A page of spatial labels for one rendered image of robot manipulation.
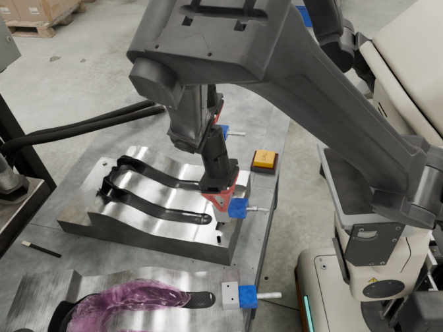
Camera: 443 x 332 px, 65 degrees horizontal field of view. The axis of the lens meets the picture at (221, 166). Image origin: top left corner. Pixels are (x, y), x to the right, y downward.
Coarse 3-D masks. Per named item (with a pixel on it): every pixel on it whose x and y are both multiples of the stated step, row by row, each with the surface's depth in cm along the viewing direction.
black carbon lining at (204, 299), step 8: (192, 296) 80; (200, 296) 80; (208, 296) 80; (64, 304) 76; (72, 304) 78; (192, 304) 79; (200, 304) 79; (208, 304) 78; (56, 312) 74; (64, 312) 76; (72, 312) 78; (56, 320) 74; (64, 320) 77; (48, 328) 71; (56, 328) 74; (64, 328) 76
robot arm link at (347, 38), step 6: (348, 30) 76; (342, 36) 75; (348, 36) 76; (354, 36) 78; (360, 36) 76; (342, 42) 74; (348, 42) 75; (354, 42) 79; (360, 42) 76; (354, 48) 75; (354, 54) 76; (360, 54) 76; (360, 60) 77
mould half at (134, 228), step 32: (160, 160) 104; (96, 192) 104; (160, 192) 98; (192, 192) 98; (64, 224) 99; (96, 224) 93; (128, 224) 89; (160, 224) 91; (192, 256) 92; (224, 256) 87
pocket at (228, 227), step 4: (232, 220) 92; (236, 220) 91; (220, 224) 92; (224, 224) 93; (228, 224) 92; (232, 224) 92; (216, 228) 90; (220, 228) 91; (224, 228) 91; (228, 228) 91; (232, 228) 91; (228, 232) 90; (232, 232) 89
